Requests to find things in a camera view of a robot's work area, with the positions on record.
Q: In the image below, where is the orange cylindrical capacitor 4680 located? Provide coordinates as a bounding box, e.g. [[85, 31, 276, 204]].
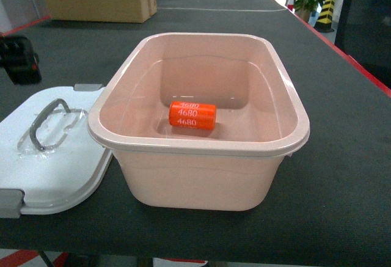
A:
[[169, 101, 217, 131]]

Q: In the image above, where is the pink plastic storage box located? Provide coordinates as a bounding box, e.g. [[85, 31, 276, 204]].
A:
[[88, 32, 310, 211]]

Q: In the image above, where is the red white traffic cone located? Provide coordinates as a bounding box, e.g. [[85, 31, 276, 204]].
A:
[[287, 0, 295, 12]]

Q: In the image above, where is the yellow black striped bollard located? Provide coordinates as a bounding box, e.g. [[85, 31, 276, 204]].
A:
[[314, 0, 335, 33]]

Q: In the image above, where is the black device with red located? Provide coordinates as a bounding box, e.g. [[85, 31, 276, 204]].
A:
[[1, 33, 42, 86]]

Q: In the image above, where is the black office chair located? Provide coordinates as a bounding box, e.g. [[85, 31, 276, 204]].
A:
[[335, 0, 390, 87]]

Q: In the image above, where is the white box lid grey handle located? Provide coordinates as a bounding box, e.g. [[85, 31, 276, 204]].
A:
[[1, 84, 112, 218]]

